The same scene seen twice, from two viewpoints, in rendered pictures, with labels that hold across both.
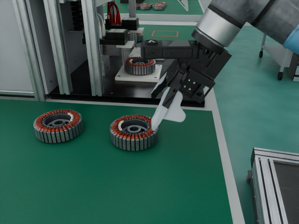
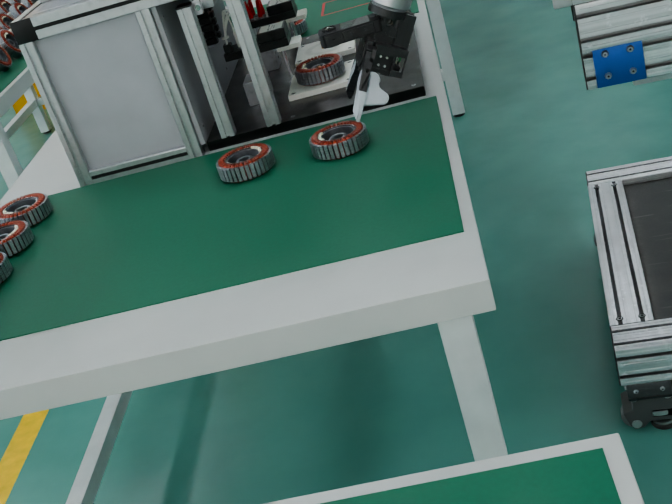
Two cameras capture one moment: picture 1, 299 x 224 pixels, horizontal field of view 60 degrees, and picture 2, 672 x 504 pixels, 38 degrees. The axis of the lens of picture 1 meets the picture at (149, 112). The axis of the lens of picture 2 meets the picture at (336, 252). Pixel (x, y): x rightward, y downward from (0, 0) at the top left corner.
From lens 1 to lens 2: 1.26 m
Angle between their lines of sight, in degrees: 3
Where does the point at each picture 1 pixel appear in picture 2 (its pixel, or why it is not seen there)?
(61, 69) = (216, 102)
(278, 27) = not seen: outside the picture
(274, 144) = not seen: hidden behind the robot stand
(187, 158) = (407, 145)
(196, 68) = (385, 41)
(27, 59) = (170, 101)
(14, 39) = (148, 79)
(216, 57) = (400, 24)
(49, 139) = (243, 175)
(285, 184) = (645, 210)
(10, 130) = (187, 188)
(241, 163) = (586, 222)
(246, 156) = not seen: hidden behind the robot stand
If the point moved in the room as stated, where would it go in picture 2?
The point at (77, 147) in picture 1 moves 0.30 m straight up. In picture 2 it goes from (278, 175) to (227, 22)
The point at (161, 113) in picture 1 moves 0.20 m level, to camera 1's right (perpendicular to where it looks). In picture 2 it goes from (360, 98) to (468, 66)
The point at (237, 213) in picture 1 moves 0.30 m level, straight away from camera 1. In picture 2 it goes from (456, 163) to (493, 94)
